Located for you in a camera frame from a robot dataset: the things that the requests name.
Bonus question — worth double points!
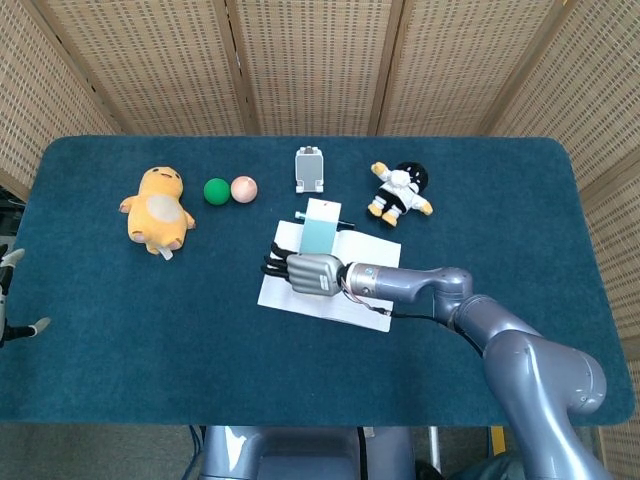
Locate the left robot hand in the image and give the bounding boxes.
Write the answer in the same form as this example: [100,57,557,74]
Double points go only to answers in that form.
[0,248,52,347]

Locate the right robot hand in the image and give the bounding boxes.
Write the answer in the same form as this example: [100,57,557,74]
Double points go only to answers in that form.
[261,241,351,297]

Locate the blue white card bookmark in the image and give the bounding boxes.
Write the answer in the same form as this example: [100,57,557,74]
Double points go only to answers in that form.
[298,197,343,256]

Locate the open lined notebook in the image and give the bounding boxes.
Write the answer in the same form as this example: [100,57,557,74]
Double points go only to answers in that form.
[256,219,403,333]

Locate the green white marker pen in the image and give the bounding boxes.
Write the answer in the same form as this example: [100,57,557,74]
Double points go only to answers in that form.
[293,210,357,226]

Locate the white phone stand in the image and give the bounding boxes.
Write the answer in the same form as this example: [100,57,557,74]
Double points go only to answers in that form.
[293,146,327,195]

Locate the peach pink ball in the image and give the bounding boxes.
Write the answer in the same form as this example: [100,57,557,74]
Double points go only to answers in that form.
[230,175,259,204]

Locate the black white plush doll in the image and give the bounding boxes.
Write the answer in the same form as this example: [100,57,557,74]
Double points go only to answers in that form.
[367,159,434,227]

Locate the green ball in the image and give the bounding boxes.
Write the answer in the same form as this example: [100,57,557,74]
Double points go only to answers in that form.
[203,177,233,206]

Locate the teal table cloth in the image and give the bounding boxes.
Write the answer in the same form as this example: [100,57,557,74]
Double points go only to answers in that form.
[0,135,636,427]

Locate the yellow plush animal toy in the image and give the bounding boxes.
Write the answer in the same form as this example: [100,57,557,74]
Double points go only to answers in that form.
[118,166,197,261]

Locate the grey robot torso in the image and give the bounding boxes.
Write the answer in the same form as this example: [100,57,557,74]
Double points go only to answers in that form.
[199,425,419,480]

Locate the woven wooden folding screen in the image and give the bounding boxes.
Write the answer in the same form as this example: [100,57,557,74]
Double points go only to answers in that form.
[0,0,640,480]

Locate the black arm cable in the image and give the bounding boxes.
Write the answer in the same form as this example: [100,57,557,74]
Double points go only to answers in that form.
[372,304,486,357]

